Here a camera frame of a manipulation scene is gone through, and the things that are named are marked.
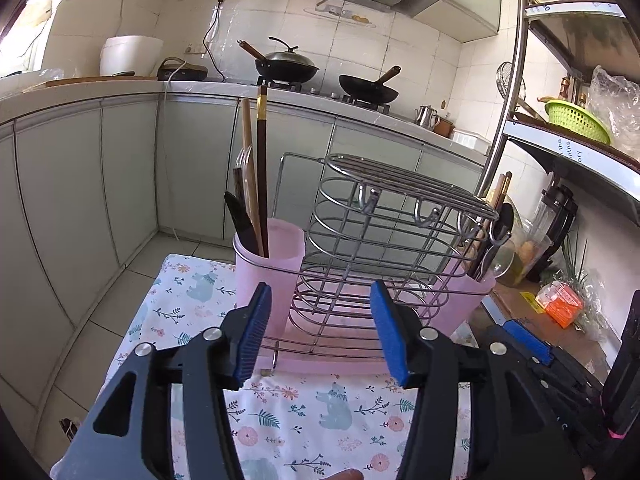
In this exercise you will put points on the window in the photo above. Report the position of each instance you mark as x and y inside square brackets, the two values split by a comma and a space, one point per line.
[30, 10]

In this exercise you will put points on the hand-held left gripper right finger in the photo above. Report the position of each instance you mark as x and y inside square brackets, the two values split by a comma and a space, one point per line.
[390, 330]

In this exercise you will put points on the gas stove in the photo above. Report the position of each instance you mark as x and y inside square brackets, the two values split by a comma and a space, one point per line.
[320, 91]

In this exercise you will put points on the clear plastic bag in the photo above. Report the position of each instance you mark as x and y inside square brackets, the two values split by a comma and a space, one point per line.
[617, 105]

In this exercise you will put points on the clear hood tray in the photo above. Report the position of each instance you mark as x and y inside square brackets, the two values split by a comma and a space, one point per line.
[340, 10]

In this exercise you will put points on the black wok with lid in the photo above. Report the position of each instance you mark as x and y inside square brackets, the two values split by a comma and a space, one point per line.
[287, 62]

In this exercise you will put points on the clear plastic container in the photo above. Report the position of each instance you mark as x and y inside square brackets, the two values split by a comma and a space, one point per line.
[522, 260]

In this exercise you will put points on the grey kitchen counter cabinets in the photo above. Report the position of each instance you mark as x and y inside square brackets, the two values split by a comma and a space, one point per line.
[75, 185]

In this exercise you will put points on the orange packet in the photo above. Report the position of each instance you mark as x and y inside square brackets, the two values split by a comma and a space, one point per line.
[562, 302]

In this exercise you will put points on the white wall outlet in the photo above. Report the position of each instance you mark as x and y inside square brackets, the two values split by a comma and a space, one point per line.
[194, 50]

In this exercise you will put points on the black plastic knife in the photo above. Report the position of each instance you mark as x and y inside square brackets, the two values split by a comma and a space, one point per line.
[239, 222]

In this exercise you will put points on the green onions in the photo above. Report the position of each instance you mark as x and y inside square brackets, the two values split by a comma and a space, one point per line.
[575, 270]

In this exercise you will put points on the brown clay pot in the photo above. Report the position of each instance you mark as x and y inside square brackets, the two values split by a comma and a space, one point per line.
[444, 126]

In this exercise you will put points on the person's left hand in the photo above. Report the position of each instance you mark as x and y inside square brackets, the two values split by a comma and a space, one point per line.
[345, 475]

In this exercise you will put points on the floral printed cloth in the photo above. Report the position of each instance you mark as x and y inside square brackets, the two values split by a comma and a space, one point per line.
[320, 410]

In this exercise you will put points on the green plastic basket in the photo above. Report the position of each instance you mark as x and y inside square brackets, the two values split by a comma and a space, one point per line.
[575, 120]

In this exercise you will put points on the cardboard sheet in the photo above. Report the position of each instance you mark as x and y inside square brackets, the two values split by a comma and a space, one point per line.
[520, 310]

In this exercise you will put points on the dark brown chopstick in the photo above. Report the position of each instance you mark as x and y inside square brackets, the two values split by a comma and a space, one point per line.
[262, 160]
[507, 182]

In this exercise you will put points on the upper wall cabinet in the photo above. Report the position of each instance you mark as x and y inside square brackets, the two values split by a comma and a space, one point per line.
[465, 5]

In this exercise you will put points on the black electric griddle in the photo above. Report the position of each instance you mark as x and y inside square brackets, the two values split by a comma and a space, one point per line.
[182, 70]

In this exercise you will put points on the white plastic box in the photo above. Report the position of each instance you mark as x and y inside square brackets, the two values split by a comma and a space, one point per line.
[470, 140]

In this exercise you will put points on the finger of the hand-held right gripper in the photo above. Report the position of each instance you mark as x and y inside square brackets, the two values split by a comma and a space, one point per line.
[527, 340]

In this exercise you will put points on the wooden chopsticks and utensils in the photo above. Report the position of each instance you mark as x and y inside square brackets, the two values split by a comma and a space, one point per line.
[248, 160]

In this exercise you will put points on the brown bottle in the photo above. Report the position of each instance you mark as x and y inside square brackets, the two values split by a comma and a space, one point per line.
[565, 88]

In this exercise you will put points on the white rice cooker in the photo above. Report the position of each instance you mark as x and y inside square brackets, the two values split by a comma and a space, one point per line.
[130, 55]

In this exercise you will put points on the pink plastic cup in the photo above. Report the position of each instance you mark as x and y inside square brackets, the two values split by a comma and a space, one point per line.
[465, 300]
[272, 280]

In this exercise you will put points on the pink plastic drip tray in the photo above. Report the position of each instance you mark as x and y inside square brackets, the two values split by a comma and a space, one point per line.
[325, 362]

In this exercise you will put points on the wooden cutting board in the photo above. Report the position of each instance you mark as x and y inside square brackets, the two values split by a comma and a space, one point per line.
[95, 80]

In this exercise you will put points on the black plastic spoon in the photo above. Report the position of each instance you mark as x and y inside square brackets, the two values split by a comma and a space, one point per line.
[506, 220]

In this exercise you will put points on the black blender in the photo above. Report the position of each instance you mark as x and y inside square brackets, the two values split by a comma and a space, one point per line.
[560, 220]

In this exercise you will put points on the steel kettle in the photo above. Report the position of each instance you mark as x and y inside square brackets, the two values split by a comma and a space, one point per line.
[427, 116]

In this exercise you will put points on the light wooden chopstick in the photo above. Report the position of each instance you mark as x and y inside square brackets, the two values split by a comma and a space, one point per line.
[500, 190]

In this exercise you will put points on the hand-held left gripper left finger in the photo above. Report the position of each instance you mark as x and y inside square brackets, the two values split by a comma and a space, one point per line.
[255, 330]

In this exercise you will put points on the black open wok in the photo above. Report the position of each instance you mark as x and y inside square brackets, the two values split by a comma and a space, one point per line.
[370, 87]

